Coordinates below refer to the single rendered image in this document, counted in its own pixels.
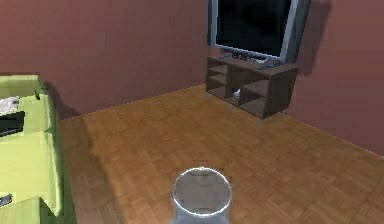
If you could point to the green sofa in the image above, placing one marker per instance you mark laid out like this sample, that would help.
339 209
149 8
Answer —
30 153

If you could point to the dark brown shelf unit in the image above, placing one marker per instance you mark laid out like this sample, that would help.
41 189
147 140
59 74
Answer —
266 90

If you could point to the grey round bin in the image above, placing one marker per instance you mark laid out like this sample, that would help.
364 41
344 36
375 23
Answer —
201 196

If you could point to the black television set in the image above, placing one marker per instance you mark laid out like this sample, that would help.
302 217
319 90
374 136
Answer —
253 25

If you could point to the black laptop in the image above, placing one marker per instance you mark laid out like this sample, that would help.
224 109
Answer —
10 123

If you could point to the small grey flat object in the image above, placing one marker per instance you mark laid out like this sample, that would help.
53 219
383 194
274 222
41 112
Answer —
5 200

